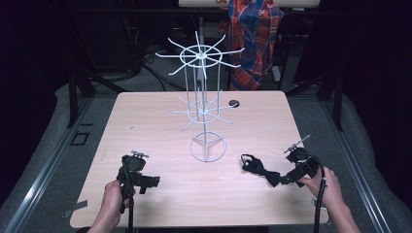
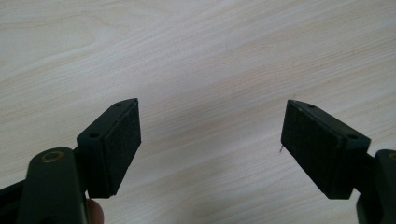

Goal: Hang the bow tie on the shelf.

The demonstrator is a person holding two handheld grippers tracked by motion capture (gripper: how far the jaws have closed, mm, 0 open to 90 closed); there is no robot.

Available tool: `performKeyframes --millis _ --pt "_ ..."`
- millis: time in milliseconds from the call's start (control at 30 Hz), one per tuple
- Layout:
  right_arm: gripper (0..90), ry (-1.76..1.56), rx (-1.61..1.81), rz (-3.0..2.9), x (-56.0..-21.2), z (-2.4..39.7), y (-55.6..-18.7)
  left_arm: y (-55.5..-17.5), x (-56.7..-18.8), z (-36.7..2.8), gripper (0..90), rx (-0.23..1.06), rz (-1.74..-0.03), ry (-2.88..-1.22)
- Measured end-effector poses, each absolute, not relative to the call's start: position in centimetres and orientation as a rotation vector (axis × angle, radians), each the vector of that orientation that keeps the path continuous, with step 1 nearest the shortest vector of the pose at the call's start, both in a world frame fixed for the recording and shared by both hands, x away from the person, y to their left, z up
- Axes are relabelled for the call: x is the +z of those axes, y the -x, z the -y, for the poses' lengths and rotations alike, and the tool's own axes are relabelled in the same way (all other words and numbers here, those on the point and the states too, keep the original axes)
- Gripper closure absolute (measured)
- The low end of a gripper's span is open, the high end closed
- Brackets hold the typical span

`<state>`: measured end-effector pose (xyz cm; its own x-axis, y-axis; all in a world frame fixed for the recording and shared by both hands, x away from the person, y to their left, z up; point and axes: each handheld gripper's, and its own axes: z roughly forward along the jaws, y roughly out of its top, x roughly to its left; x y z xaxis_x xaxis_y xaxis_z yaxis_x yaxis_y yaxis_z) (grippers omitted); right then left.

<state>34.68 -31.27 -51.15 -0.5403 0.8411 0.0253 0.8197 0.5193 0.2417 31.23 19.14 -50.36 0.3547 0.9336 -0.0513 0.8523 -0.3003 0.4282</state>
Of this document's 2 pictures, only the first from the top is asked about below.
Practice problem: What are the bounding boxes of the person's right hand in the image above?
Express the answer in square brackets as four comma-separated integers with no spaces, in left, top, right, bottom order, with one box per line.
[297,166,342,212]

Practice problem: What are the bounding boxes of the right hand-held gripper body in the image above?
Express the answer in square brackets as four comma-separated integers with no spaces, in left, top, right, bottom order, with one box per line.
[279,147,321,188]

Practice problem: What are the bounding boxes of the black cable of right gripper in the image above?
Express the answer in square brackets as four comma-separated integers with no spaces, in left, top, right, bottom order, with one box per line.
[309,154,328,233]

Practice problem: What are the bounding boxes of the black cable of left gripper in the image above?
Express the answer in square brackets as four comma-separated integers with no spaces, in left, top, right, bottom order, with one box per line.
[123,160,136,233]

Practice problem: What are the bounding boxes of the black floor cables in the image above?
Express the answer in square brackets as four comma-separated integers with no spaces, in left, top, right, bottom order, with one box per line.
[127,28,188,92]

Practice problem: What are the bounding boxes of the white wire display rack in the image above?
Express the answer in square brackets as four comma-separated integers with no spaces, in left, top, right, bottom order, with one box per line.
[154,30,246,163]

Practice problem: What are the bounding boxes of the black bow tie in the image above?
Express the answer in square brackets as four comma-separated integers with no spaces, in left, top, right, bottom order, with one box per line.
[239,153,283,188]

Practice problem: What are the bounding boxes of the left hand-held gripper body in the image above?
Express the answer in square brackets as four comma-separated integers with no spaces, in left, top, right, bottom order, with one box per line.
[116,154,161,215]

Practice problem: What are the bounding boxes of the person's left hand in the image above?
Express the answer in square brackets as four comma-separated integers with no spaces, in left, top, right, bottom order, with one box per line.
[100,180,137,225]

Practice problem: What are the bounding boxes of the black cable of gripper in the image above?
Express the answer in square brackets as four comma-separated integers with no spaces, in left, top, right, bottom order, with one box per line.
[123,160,136,233]
[309,154,328,233]

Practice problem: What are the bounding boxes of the aluminium floor rail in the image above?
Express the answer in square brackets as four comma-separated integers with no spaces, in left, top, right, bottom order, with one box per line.
[0,96,95,233]
[319,96,394,233]

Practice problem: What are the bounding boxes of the red blue plaid cloth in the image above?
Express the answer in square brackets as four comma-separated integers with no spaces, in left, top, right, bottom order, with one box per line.
[219,0,286,92]

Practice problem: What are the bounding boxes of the black metal stand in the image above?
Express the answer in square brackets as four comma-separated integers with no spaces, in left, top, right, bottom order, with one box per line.
[65,62,128,129]
[284,62,345,132]

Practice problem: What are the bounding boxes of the grey tape strip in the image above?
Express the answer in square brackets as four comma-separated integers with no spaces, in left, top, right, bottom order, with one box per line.
[62,199,89,219]

